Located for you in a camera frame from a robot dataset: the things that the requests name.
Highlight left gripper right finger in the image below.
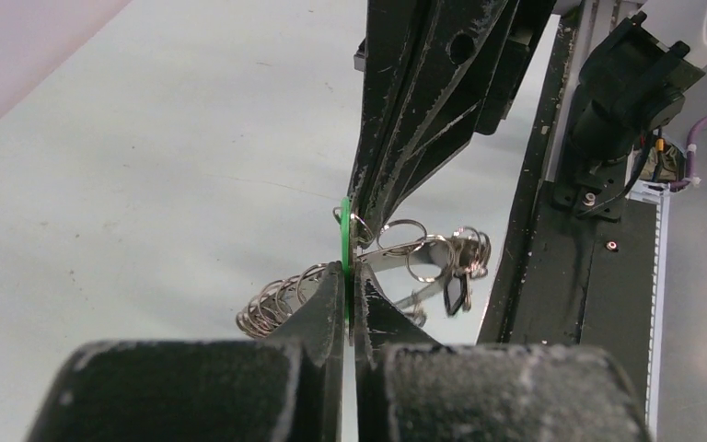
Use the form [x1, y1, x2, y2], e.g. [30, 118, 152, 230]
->
[353, 264, 651, 441]

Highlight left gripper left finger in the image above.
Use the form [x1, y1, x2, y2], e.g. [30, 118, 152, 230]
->
[28, 262, 345, 441]

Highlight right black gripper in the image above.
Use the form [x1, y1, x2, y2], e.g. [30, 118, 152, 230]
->
[348, 1, 555, 246]

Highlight large metal key ring disc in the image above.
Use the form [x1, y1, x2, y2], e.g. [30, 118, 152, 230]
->
[235, 219, 492, 339]

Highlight green key tag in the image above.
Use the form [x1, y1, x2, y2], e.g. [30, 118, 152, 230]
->
[339, 197, 353, 325]

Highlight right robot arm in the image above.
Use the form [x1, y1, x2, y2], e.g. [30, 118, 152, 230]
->
[344, 1, 707, 247]

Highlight black key tag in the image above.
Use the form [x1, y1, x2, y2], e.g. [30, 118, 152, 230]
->
[444, 273, 471, 318]

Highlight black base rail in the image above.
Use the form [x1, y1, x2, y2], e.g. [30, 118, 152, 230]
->
[478, 1, 657, 404]

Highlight white slotted cable duct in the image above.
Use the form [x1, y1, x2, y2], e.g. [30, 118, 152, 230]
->
[629, 180, 670, 440]

